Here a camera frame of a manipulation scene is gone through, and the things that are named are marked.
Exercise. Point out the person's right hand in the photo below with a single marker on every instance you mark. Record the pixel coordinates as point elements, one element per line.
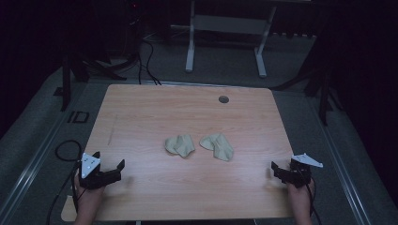
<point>299,195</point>

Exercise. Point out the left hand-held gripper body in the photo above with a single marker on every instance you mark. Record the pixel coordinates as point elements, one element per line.
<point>94,179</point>

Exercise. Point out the round grey table grommet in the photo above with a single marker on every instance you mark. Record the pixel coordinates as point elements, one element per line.
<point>223,99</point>

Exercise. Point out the black metal stand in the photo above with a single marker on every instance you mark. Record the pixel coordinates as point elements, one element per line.
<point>324,100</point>
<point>66,89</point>

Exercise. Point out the white desk frame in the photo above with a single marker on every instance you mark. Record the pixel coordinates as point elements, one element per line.
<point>225,25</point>

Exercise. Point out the person's left hand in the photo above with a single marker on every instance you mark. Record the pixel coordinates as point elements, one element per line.
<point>89,198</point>

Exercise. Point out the beige sock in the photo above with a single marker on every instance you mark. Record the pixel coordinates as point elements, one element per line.
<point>220,146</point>
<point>181,145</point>

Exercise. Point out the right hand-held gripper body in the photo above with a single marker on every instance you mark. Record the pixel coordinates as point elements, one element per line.
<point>298,176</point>

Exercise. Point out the metal floor rail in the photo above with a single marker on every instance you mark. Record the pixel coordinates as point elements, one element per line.
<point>31,165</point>
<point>344,181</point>

